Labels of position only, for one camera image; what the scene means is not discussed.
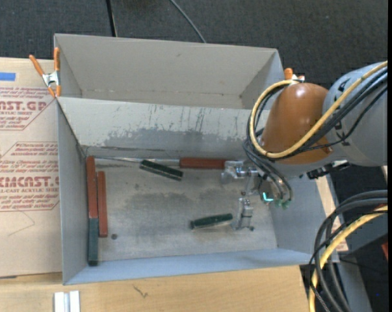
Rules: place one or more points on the dark green flat block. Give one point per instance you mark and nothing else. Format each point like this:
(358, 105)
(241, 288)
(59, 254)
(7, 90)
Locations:
(161, 170)
(212, 221)
(93, 242)

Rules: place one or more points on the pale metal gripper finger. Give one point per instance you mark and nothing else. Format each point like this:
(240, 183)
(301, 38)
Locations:
(244, 214)
(232, 172)

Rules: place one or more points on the brown cardboard board, red print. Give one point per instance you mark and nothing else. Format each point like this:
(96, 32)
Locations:
(26, 161)

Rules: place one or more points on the red-brown flat block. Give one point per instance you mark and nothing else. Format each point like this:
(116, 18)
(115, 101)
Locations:
(91, 187)
(102, 203)
(202, 163)

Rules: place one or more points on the grey metal bin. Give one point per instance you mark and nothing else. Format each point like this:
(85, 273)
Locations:
(169, 200)

